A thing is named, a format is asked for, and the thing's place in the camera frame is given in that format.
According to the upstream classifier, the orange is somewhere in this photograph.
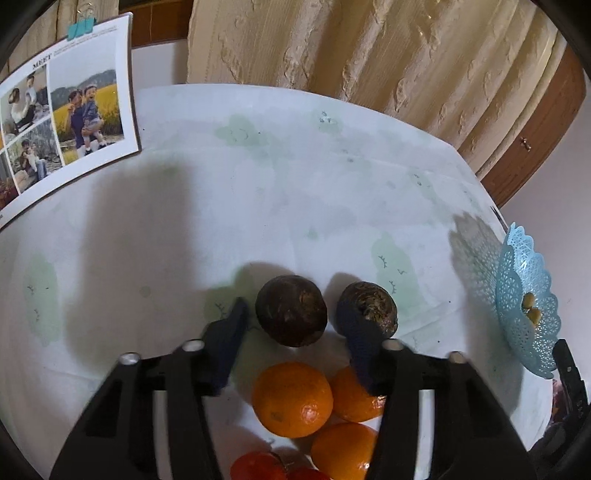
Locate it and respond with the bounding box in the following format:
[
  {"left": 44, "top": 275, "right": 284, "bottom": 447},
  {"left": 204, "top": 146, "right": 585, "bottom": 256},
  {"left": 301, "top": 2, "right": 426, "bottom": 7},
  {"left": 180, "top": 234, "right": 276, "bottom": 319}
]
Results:
[
  {"left": 329, "top": 366, "right": 387, "bottom": 423},
  {"left": 252, "top": 362, "right": 334, "bottom": 438},
  {"left": 311, "top": 422, "right": 380, "bottom": 480}
]

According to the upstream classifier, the beige embossed curtain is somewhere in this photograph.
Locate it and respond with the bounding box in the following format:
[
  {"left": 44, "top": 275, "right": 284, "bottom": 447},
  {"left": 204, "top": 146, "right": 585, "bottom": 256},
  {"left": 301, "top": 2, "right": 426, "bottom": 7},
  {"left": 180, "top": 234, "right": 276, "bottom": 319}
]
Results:
[{"left": 9, "top": 0, "right": 568, "bottom": 180}]

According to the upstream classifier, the light blue plastic basket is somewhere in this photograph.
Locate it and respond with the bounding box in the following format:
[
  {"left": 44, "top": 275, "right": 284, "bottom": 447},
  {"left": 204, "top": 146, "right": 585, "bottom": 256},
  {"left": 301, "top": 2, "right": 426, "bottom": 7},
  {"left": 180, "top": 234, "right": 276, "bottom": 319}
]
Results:
[{"left": 495, "top": 222, "right": 561, "bottom": 380}]

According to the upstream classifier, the teal binder clip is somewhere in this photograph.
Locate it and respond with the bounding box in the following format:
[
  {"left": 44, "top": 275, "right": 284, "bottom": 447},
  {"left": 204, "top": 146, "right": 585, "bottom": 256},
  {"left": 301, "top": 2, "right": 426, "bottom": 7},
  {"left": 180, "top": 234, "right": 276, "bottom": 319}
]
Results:
[{"left": 67, "top": 4, "right": 98, "bottom": 41}]

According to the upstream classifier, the dark brown passion fruit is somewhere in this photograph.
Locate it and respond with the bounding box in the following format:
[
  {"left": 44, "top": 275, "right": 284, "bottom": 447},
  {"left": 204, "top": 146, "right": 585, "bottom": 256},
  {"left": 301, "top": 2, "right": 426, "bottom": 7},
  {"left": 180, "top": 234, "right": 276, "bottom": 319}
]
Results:
[
  {"left": 335, "top": 281, "right": 399, "bottom": 341},
  {"left": 255, "top": 274, "right": 328, "bottom": 348}
]

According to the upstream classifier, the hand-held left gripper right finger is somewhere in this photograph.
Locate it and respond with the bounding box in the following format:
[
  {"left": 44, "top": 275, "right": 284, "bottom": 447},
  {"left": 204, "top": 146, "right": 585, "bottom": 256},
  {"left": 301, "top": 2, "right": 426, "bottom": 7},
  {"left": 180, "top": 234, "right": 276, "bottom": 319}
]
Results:
[{"left": 335, "top": 301, "right": 536, "bottom": 480}]

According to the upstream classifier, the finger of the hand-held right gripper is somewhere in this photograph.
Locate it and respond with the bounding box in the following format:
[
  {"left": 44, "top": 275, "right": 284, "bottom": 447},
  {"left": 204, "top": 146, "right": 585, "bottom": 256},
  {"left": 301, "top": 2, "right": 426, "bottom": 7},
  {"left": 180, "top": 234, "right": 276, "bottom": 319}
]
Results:
[{"left": 553, "top": 339, "right": 589, "bottom": 421}]

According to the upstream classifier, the red tomato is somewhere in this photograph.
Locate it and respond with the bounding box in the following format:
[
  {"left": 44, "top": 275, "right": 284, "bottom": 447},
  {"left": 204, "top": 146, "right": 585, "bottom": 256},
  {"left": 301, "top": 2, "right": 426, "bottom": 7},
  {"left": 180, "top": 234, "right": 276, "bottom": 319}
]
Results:
[
  {"left": 286, "top": 467, "right": 331, "bottom": 480},
  {"left": 230, "top": 451, "right": 288, "bottom": 480}
]

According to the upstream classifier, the photo poster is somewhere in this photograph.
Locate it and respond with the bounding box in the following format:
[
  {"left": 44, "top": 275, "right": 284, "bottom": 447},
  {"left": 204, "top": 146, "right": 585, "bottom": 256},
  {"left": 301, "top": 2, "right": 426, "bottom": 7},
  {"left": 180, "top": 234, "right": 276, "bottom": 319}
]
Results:
[{"left": 0, "top": 12, "right": 141, "bottom": 230}]

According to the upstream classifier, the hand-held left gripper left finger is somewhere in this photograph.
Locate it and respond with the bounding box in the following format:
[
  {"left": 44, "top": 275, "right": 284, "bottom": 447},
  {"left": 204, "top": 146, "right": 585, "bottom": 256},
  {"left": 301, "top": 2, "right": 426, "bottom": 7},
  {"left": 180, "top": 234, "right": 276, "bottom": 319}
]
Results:
[{"left": 50, "top": 298, "right": 250, "bottom": 480}]

